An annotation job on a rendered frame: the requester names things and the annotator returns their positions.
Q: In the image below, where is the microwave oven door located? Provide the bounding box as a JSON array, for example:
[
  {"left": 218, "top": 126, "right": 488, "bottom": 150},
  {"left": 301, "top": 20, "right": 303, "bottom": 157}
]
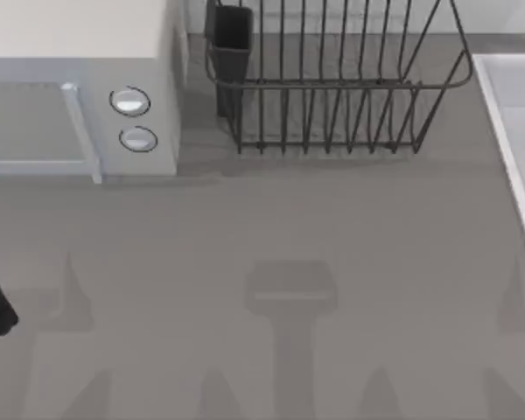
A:
[{"left": 0, "top": 80, "right": 102, "bottom": 185}]

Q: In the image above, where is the dark wire dish rack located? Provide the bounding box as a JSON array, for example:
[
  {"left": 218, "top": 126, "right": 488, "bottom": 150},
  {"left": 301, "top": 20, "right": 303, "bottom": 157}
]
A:
[{"left": 203, "top": 0, "right": 473, "bottom": 156}]

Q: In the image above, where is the small round microwave knob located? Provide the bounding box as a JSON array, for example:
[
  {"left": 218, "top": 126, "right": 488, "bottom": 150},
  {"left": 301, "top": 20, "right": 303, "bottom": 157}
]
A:
[{"left": 118, "top": 125, "right": 159, "bottom": 154}]

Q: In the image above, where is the pale microwave oven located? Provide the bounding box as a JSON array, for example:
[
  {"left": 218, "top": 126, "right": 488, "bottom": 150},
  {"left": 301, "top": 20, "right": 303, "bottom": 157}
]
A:
[{"left": 0, "top": 0, "right": 190, "bottom": 185}]

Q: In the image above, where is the large round microwave knob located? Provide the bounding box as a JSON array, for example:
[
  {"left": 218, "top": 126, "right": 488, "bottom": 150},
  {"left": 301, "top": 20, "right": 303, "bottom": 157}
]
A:
[{"left": 108, "top": 85, "right": 152, "bottom": 118}]

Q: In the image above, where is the dark cutlery holder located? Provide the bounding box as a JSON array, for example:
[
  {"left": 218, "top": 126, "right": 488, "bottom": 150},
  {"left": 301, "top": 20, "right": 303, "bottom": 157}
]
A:
[{"left": 204, "top": 0, "right": 256, "bottom": 119}]

